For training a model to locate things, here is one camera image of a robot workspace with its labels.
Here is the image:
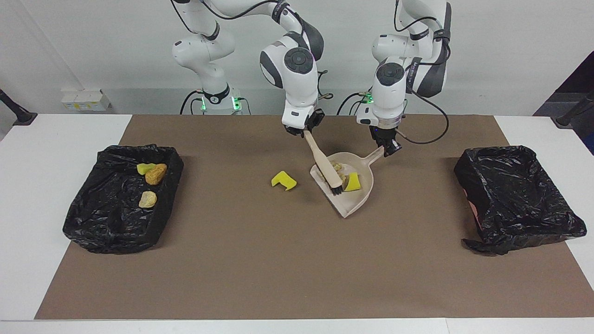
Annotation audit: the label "beige hand brush black bristles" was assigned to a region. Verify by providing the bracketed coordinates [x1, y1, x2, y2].
[303, 130, 344, 196]

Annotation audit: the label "plain yellow sponge piece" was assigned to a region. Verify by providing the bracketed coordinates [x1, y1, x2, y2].
[271, 170, 298, 192]

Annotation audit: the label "beige plastic dustpan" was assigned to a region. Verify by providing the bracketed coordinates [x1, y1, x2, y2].
[310, 146, 386, 219]

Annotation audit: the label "brown bread roll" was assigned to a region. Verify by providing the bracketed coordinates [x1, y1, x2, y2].
[145, 163, 168, 186]

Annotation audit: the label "black bag lined pink bin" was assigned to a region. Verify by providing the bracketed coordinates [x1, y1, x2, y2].
[454, 145, 588, 256]

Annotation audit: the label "brown paper table mat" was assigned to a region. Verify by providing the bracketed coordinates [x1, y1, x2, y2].
[35, 115, 594, 321]

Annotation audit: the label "dark background furniture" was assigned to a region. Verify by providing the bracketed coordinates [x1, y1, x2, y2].
[534, 51, 594, 156]

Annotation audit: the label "black left base cables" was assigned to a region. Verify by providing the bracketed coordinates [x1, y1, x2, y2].
[336, 92, 373, 115]

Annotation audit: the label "black base cables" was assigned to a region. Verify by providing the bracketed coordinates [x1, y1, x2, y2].
[180, 90, 206, 115]
[336, 92, 373, 115]

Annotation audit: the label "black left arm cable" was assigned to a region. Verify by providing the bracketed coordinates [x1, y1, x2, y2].
[394, 0, 451, 145]

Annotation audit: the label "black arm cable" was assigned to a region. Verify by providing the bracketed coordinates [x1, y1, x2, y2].
[169, 0, 335, 102]
[394, 0, 451, 145]

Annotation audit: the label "black right base cables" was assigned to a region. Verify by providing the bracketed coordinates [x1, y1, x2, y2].
[180, 90, 206, 115]

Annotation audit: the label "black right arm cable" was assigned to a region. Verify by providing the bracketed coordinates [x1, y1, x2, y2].
[169, 0, 335, 102]

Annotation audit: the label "black camera stand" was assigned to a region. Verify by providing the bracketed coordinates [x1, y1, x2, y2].
[0, 88, 38, 127]
[555, 90, 594, 129]

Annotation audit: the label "white wall outlet box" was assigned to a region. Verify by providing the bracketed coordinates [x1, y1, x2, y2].
[61, 90, 112, 112]

